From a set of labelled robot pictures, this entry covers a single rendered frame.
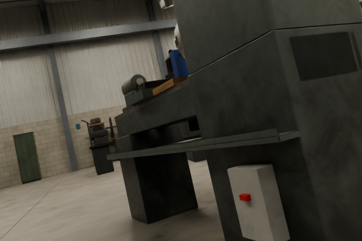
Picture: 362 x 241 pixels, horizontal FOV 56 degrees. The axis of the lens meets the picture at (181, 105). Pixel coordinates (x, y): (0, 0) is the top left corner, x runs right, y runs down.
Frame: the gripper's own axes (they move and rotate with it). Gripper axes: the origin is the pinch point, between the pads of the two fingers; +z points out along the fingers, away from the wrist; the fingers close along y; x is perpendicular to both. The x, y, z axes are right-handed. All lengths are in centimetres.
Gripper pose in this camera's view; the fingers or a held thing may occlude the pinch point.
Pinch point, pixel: (161, 1)
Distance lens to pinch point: 198.3
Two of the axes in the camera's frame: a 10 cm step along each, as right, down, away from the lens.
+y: -8.5, 2.7, -4.6
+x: 4.3, -1.7, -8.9
